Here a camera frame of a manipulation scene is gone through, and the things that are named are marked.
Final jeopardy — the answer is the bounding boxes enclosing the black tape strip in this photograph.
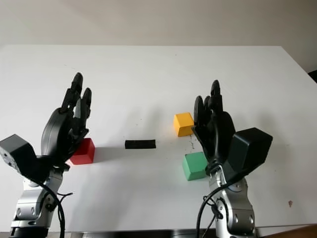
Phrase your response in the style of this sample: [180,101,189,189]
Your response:
[124,139,157,150]

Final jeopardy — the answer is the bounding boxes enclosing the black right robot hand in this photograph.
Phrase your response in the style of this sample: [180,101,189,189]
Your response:
[191,79,236,172]

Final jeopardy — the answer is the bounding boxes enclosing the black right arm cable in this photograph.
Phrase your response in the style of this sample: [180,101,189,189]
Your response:
[197,183,228,238]

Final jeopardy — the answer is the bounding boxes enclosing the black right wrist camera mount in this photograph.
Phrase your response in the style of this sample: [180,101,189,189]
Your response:
[222,127,273,184]

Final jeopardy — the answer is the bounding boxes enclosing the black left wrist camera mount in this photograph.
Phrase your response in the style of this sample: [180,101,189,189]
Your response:
[0,133,54,183]

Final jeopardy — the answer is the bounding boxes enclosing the red wooden block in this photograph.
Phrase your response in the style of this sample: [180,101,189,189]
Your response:
[68,138,96,166]

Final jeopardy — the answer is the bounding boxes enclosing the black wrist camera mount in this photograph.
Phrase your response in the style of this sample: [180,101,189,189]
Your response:
[0,133,54,183]
[222,127,273,184]

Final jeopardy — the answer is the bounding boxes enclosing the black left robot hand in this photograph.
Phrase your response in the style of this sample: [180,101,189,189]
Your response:
[41,72,93,172]

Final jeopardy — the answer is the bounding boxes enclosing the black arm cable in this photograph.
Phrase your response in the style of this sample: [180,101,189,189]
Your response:
[197,183,228,238]
[32,180,74,238]

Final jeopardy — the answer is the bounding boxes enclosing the green wooden block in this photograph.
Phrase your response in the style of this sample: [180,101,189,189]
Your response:
[182,151,209,181]

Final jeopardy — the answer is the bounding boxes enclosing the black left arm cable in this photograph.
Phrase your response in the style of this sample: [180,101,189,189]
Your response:
[32,180,74,238]

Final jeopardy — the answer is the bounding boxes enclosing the yellow wooden block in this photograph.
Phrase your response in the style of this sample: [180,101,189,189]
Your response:
[173,112,195,137]

